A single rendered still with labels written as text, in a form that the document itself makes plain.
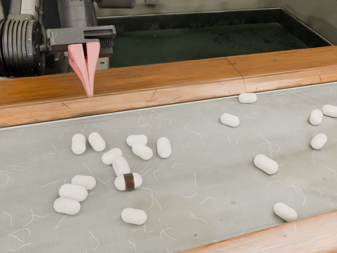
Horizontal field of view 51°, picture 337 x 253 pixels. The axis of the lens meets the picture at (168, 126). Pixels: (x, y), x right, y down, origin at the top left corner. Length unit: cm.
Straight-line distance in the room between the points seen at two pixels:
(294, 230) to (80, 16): 42
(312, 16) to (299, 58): 203
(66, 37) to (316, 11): 243
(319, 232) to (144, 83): 39
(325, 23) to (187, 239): 242
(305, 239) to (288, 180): 12
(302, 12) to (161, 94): 238
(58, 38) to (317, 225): 43
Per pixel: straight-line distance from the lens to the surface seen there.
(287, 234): 47
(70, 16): 58
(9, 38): 84
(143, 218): 46
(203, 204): 50
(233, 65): 77
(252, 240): 45
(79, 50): 55
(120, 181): 49
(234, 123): 62
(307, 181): 58
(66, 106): 64
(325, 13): 278
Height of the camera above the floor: 113
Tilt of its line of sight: 39 degrees down
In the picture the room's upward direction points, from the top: 5 degrees clockwise
